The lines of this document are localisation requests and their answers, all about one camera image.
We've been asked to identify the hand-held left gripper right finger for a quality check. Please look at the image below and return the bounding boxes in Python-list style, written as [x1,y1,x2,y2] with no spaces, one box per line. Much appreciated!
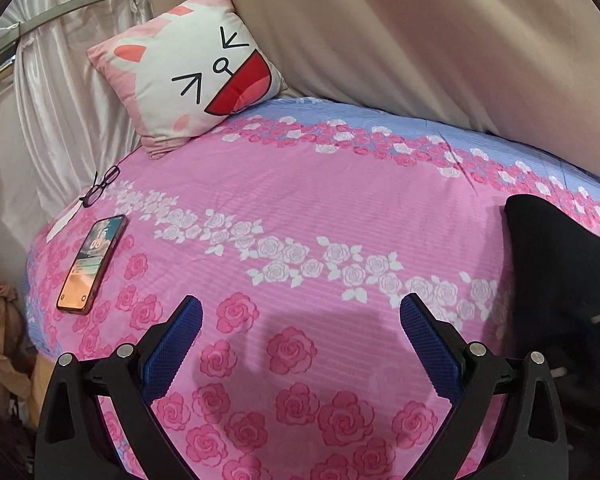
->
[399,293,568,480]

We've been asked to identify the brown cloth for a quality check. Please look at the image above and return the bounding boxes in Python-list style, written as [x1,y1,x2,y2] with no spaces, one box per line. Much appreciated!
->
[0,280,36,426]

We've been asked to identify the smartphone with red case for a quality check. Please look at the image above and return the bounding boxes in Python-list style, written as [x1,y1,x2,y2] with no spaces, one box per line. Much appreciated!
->
[56,214,128,316]

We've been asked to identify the pink rose print bed sheet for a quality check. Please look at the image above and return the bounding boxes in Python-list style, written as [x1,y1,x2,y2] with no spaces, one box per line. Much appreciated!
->
[22,95,600,480]

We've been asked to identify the cartoon cat face pillow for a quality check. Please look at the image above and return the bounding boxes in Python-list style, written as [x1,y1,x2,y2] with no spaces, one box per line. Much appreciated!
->
[86,0,291,161]

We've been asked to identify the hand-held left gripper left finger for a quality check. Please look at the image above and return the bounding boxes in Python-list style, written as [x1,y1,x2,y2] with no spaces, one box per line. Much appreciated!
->
[34,295,203,480]

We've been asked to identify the beige curtain cloth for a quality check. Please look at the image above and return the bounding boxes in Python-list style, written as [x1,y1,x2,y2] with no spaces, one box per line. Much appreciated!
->
[147,0,600,186]

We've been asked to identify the white satin curtain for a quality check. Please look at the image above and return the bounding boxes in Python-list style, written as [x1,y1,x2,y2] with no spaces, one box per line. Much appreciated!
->
[0,0,153,271]

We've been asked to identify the black pants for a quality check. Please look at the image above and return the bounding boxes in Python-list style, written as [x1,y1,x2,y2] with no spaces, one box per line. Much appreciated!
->
[502,194,600,321]

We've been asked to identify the black frame eyeglasses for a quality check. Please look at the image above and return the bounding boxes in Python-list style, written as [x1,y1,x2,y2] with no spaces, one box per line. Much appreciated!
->
[79,165,122,209]

